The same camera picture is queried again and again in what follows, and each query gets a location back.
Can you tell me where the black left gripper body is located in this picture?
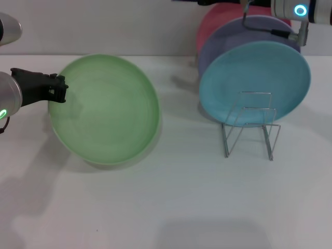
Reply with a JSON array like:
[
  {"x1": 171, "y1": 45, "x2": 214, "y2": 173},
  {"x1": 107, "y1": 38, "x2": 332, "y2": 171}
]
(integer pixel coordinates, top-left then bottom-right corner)
[{"x1": 10, "y1": 67, "x2": 53, "y2": 108}]

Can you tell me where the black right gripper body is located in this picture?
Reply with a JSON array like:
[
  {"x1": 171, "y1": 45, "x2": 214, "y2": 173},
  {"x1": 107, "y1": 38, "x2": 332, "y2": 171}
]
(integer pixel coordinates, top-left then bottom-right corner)
[{"x1": 196, "y1": 0, "x2": 242, "y2": 7}]

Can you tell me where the green round plate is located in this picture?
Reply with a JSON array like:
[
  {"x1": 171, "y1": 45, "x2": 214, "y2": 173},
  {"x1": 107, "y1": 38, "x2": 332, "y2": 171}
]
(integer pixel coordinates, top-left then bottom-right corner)
[{"x1": 48, "y1": 53, "x2": 160, "y2": 165}]

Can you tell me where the red round plate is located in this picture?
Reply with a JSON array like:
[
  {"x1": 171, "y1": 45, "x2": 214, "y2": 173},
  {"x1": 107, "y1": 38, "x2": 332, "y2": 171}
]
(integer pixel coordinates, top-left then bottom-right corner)
[{"x1": 196, "y1": 3, "x2": 292, "y2": 53}]

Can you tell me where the purple round plate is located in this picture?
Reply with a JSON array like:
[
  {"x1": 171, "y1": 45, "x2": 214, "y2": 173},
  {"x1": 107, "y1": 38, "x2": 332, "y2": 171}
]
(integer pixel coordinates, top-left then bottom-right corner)
[{"x1": 197, "y1": 15, "x2": 301, "y2": 79}]

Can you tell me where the cyan round plate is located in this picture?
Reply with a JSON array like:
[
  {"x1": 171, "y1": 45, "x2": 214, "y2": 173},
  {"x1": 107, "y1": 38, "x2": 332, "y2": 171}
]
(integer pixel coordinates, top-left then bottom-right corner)
[{"x1": 199, "y1": 40, "x2": 311, "y2": 129}]

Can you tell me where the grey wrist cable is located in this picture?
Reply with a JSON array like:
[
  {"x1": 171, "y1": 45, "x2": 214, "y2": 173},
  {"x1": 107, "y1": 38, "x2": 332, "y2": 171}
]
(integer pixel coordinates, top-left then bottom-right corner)
[{"x1": 241, "y1": 0, "x2": 297, "y2": 38}]

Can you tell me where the silver wrist bracket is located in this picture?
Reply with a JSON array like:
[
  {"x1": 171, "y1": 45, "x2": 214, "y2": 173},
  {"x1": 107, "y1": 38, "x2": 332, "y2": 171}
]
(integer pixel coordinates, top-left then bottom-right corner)
[{"x1": 294, "y1": 20, "x2": 310, "y2": 47}]

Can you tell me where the chrome wire plate rack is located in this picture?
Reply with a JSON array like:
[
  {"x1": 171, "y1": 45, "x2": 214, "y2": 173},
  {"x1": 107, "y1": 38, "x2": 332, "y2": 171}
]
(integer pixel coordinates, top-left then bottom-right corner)
[{"x1": 222, "y1": 91, "x2": 282, "y2": 162}]

